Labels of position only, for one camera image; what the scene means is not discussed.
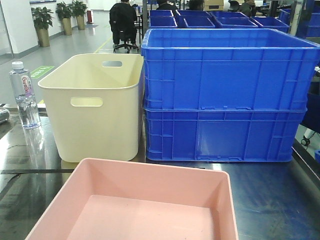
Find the upper stacked blue crate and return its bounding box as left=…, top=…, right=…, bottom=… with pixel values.
left=141, top=28, right=320, bottom=111

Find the potted plant near wall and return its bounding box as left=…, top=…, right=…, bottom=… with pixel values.
left=31, top=6, right=53, bottom=48

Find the cream plastic basket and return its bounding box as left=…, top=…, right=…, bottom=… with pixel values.
left=38, top=53, right=144, bottom=163

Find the seated person in black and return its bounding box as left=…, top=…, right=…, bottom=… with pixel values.
left=109, top=0, right=138, bottom=47

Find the pink plastic bin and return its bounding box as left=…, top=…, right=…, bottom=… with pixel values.
left=27, top=158, right=239, bottom=240

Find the stacked blue crate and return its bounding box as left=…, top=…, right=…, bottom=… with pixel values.
left=141, top=28, right=320, bottom=111
left=145, top=108, right=306, bottom=163

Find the clear water bottle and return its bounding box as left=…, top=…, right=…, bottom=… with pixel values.
left=9, top=61, right=41, bottom=129

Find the lower stacked blue crate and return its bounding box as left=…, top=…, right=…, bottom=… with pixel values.
left=145, top=108, right=306, bottom=163

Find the black office chair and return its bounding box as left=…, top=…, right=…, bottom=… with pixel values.
left=113, top=30, right=139, bottom=54

